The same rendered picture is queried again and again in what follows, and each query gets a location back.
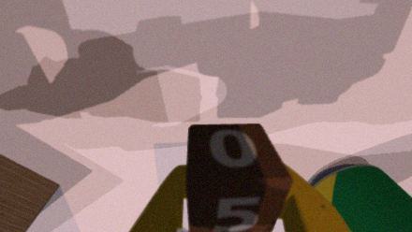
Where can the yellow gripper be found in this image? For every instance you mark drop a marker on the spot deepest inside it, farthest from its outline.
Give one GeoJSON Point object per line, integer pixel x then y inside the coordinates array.
{"type": "Point", "coordinates": [305, 209]}

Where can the green and yellow drink can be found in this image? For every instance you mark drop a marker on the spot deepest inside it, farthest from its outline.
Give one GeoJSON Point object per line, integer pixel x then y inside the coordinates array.
{"type": "Point", "coordinates": [367, 198]}

